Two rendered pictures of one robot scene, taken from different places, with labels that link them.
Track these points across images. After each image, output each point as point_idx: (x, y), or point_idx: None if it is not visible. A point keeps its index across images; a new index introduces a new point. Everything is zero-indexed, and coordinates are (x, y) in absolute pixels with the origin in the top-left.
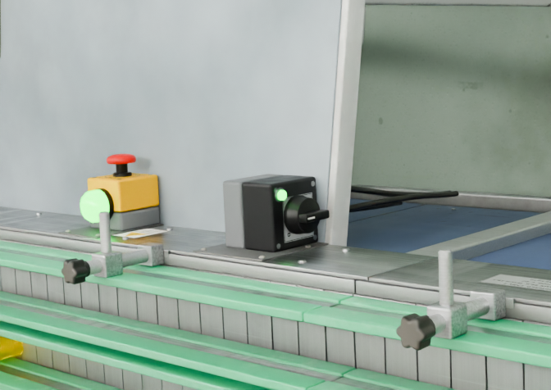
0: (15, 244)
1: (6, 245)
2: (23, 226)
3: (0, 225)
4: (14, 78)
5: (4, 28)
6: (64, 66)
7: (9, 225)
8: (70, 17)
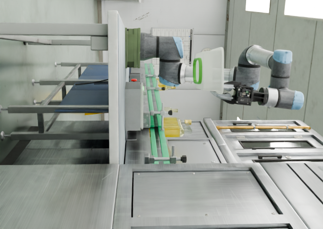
0: (150, 100)
1: (151, 100)
2: (144, 98)
3: (147, 100)
4: (126, 71)
5: None
6: None
7: (146, 99)
8: None
